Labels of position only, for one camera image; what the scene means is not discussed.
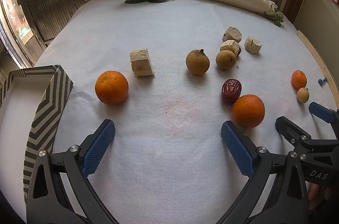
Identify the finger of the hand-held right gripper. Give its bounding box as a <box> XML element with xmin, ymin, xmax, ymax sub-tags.
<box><xmin>308</xmin><ymin>102</ymin><xmax>339</xmax><ymax>124</ymax></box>
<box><xmin>275</xmin><ymin>116</ymin><xmax>339</xmax><ymax>160</ymax></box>

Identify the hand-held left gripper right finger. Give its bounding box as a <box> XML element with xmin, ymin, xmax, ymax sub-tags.
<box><xmin>216</xmin><ymin>120</ymin><xmax>309</xmax><ymax>224</ymax></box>

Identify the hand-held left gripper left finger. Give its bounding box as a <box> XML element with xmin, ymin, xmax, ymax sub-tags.
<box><xmin>26</xmin><ymin>119</ymin><xmax>119</xmax><ymax>224</ymax></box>

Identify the small pale longan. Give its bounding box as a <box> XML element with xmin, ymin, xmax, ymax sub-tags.
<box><xmin>297</xmin><ymin>87</ymin><xmax>310</xmax><ymax>103</ymax></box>

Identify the large orange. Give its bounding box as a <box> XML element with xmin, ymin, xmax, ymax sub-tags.
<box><xmin>95</xmin><ymin>70</ymin><xmax>129</xmax><ymax>105</ymax></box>
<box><xmin>232</xmin><ymin>94</ymin><xmax>265</xmax><ymax>129</ymax></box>

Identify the small tangerine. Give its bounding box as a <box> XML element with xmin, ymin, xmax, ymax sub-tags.
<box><xmin>291</xmin><ymin>70</ymin><xmax>307</xmax><ymax>90</ymax></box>

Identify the red jujube date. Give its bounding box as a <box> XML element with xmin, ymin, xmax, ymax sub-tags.
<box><xmin>221</xmin><ymin>79</ymin><xmax>242</xmax><ymax>105</ymax></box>

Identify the striped cardboard box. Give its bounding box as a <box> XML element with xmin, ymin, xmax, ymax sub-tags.
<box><xmin>0</xmin><ymin>64</ymin><xmax>74</xmax><ymax>200</ymax></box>

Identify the medium brown longan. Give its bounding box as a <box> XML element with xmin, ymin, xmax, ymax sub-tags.
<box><xmin>215</xmin><ymin>50</ymin><xmax>237</xmax><ymax>70</ymax></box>

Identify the large brown longan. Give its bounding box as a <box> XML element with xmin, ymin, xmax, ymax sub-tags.
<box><xmin>186</xmin><ymin>48</ymin><xmax>210</xmax><ymax>75</ymax></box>

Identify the person's right hand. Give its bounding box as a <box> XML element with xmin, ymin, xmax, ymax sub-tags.
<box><xmin>308</xmin><ymin>184</ymin><xmax>333</xmax><ymax>212</ymax></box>

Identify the white tablecloth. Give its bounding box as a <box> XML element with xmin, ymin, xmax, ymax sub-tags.
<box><xmin>26</xmin><ymin>0</ymin><xmax>339</xmax><ymax>224</ymax></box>

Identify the large layered cake block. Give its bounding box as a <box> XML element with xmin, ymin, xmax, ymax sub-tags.
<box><xmin>129</xmin><ymin>48</ymin><xmax>155</xmax><ymax>78</ymax></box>

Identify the layered cake piece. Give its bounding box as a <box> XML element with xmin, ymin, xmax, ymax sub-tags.
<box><xmin>244</xmin><ymin>36</ymin><xmax>263</xmax><ymax>53</ymax></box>
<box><xmin>220</xmin><ymin>40</ymin><xmax>240</xmax><ymax>53</ymax></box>
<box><xmin>222</xmin><ymin>26</ymin><xmax>243</xmax><ymax>44</ymax></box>

